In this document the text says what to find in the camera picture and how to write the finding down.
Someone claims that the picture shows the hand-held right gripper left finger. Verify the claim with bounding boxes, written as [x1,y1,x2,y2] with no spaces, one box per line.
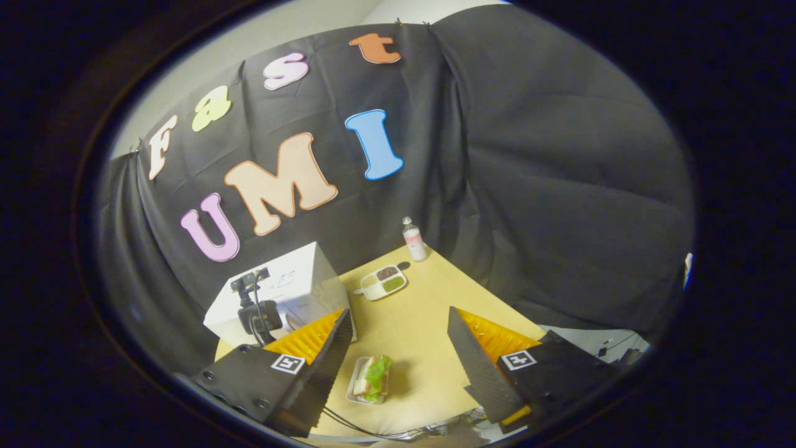
[190,309,354,436]

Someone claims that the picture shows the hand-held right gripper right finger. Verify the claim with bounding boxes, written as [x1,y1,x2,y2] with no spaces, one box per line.
[448,307,616,436]

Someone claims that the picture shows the lettuce sandwich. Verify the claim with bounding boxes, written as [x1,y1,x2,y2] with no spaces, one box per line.
[353,355,394,404]

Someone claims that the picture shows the white microwave oven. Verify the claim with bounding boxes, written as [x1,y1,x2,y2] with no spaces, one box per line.
[204,241,358,349]

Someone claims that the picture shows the white rectangular tray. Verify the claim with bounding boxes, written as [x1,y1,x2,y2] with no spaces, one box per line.
[346,356,392,405]

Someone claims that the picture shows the white divided dish with grains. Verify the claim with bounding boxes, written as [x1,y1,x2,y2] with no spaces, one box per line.
[354,264,408,302]

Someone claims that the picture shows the clear bottle with pink label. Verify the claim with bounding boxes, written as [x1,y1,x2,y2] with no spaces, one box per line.
[402,217,428,262]

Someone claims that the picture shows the black cable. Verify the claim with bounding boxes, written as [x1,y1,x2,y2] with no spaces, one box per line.
[320,404,476,439]

